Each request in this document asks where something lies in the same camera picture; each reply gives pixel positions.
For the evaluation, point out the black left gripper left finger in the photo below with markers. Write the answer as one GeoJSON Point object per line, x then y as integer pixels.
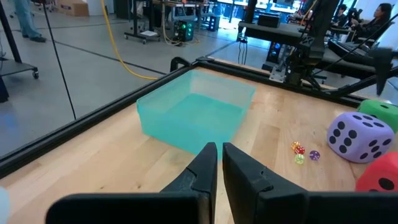
{"type": "Point", "coordinates": [192, 199]}

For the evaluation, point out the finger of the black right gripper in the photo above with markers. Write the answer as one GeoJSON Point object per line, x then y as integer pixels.
{"type": "Point", "coordinates": [383, 74]}

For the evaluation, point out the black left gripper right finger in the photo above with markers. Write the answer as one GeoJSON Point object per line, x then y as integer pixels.
{"type": "Point", "coordinates": [255, 199]}

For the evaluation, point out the large green foam die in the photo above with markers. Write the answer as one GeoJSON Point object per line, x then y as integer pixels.
{"type": "Point", "coordinates": [382, 113]}

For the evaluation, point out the small green translucent die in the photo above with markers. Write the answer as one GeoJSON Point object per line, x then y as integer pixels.
{"type": "Point", "coordinates": [299, 159]}

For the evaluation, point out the small red translucent die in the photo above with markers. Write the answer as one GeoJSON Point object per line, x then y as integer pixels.
{"type": "Point", "coordinates": [299, 150]}

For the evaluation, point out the small orange translucent die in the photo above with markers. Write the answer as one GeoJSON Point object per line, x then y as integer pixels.
{"type": "Point", "coordinates": [295, 145]}

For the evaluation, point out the large purple foam die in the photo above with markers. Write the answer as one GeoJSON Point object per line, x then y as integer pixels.
{"type": "Point", "coordinates": [357, 137]}

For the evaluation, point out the small purple translucent die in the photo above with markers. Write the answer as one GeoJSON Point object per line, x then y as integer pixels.
{"type": "Point", "coordinates": [314, 155]}

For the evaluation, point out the teal translucent plastic bin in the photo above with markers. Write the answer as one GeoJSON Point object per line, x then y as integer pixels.
{"type": "Point", "coordinates": [192, 124]}

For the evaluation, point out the large red foam die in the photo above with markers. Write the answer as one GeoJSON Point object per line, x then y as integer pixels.
{"type": "Point", "coordinates": [379, 174]}

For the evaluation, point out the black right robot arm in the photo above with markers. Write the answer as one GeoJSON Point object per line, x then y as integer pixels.
{"type": "Point", "coordinates": [323, 25]}

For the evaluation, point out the person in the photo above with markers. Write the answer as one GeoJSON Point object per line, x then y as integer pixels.
{"type": "Point", "coordinates": [341, 12]}
{"type": "Point", "coordinates": [26, 18]}
{"type": "Point", "coordinates": [377, 18]}

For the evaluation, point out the black computer blue light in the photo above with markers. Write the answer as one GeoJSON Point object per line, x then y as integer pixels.
{"type": "Point", "coordinates": [274, 53]}

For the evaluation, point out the black desk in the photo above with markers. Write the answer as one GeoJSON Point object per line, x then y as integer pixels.
{"type": "Point", "coordinates": [273, 34]}

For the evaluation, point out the black box on desk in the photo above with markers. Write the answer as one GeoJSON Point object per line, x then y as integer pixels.
{"type": "Point", "coordinates": [269, 21]}

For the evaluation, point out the computer tower green lights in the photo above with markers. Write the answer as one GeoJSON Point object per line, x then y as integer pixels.
{"type": "Point", "coordinates": [183, 31]}

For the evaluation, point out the black rolling stand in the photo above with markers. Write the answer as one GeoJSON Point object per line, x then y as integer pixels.
{"type": "Point", "coordinates": [136, 18]}

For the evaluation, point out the grey rolling cart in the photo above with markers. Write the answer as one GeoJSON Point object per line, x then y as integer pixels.
{"type": "Point", "coordinates": [15, 67]}

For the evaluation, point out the brown cardboard box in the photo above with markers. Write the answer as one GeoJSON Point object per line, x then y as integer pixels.
{"type": "Point", "coordinates": [73, 7]}

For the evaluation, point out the black table frame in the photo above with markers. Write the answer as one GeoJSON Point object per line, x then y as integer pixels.
{"type": "Point", "coordinates": [74, 126]}

